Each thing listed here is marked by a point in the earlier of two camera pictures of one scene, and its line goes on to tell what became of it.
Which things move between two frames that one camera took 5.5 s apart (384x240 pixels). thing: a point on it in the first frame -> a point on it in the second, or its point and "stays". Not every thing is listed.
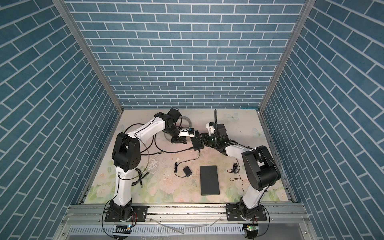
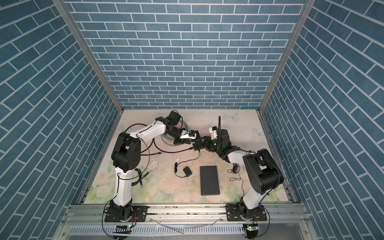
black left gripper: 179,139 stays
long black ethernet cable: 190,148 stays
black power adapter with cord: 186,170 stays
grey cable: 190,127 -> 168,139
